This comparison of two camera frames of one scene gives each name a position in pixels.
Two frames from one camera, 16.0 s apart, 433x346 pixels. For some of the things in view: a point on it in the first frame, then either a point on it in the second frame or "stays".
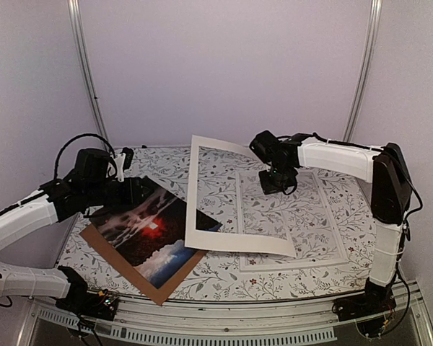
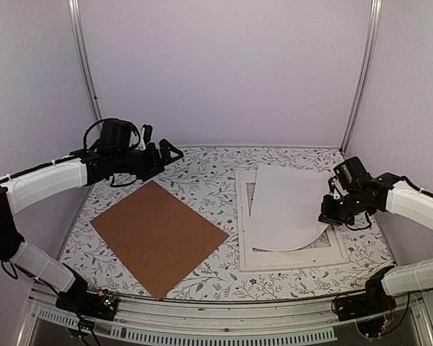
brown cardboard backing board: x=158 y=295 → x=160 y=238
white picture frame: x=302 y=217 stays
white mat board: x=227 y=241 → x=293 y=256
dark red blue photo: x=148 y=232 → x=286 y=207
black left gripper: x=133 y=193 → x=156 y=164
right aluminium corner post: x=369 y=57 stays
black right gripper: x=268 y=188 → x=327 y=217
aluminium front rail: x=296 y=322 stays
